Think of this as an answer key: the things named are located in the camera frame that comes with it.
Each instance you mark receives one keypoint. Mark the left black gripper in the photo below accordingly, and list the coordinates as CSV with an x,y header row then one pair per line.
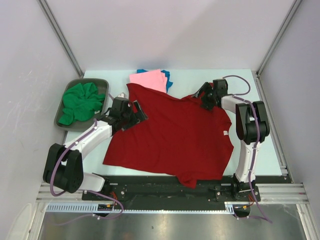
x,y
137,117

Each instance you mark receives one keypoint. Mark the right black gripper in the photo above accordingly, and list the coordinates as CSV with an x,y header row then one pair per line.
x,y
206,88

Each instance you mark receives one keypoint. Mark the red t shirt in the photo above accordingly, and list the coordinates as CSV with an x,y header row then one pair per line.
x,y
179,138

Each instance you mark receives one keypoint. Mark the grey plastic tray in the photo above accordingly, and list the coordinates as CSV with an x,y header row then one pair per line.
x,y
78,126

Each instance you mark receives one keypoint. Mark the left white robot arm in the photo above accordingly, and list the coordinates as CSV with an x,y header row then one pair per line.
x,y
64,170

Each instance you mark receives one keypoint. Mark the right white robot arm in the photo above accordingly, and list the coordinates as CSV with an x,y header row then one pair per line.
x,y
252,127

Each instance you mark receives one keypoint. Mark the pink folded t shirt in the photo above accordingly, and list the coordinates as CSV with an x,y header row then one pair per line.
x,y
151,79

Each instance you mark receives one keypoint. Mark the blue folded t shirt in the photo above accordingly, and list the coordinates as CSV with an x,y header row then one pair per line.
x,y
166,74

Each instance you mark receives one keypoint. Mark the green t shirt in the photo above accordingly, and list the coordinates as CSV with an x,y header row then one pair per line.
x,y
80,103

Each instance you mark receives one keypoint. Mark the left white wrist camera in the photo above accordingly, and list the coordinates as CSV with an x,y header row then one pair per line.
x,y
122,95

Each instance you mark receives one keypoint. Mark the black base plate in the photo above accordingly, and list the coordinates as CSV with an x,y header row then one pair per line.
x,y
153,195

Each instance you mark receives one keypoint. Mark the right aluminium side rail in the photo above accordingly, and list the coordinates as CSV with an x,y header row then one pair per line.
x,y
273,158

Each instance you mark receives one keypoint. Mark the right aluminium frame post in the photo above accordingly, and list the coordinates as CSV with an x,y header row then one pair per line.
x,y
279,35

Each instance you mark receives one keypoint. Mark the aluminium frame post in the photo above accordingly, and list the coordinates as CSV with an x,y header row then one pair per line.
x,y
279,35
54,24

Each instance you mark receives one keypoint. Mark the left aluminium frame post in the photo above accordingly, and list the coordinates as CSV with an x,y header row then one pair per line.
x,y
54,24

